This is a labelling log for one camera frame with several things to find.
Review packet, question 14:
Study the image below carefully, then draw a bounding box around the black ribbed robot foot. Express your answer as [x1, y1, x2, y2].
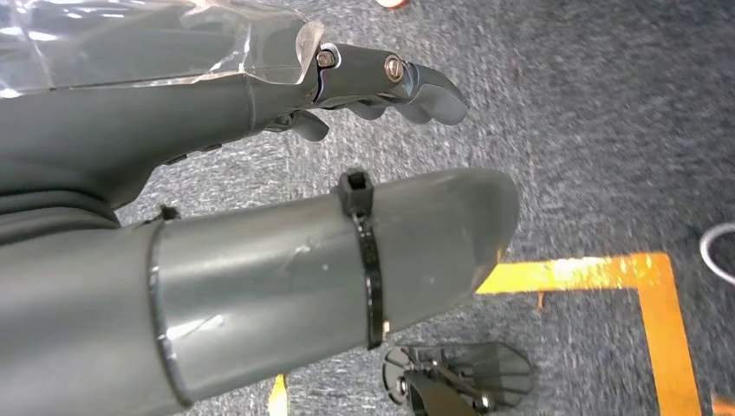
[381, 342, 535, 416]

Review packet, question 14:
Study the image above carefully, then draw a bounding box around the worn yellow floor tape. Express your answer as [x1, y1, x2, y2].
[266, 252, 735, 416]

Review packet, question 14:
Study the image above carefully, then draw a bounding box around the black cable tie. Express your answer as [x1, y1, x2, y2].
[331, 167, 386, 351]

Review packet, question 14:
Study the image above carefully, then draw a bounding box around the white cable loop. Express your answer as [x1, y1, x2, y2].
[699, 222, 735, 287]

